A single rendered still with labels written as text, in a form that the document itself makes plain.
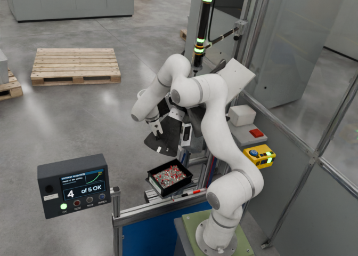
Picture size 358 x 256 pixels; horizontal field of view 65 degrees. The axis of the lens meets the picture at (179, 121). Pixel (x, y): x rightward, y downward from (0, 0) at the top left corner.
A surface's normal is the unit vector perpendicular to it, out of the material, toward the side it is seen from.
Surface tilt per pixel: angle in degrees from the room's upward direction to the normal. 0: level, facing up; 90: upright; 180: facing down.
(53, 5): 90
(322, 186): 90
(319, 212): 90
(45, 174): 15
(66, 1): 90
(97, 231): 0
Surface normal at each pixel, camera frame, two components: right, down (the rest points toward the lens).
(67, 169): 0.00, -0.93
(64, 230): 0.11, -0.81
